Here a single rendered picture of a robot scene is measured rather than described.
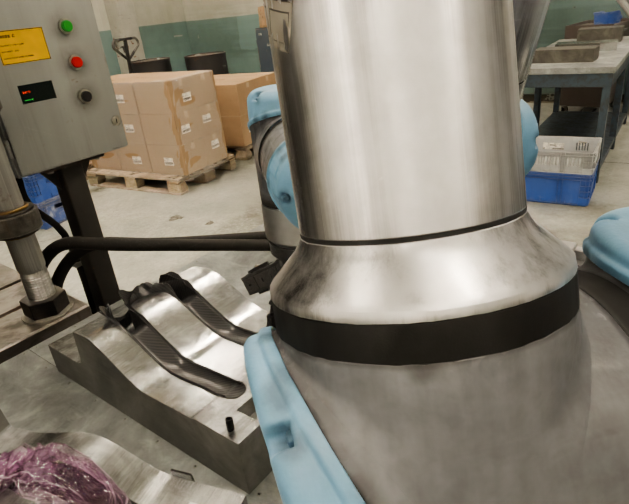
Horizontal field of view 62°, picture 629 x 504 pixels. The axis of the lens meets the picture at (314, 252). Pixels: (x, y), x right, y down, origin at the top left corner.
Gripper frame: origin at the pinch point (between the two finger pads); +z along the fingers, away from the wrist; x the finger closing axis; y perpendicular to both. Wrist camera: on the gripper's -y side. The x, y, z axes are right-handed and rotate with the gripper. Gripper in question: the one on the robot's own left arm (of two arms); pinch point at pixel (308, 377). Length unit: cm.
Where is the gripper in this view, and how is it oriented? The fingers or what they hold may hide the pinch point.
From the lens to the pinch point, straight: 67.2
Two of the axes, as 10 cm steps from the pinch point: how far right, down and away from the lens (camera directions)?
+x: 7.2, -3.6, 5.9
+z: 1.0, 9.0, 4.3
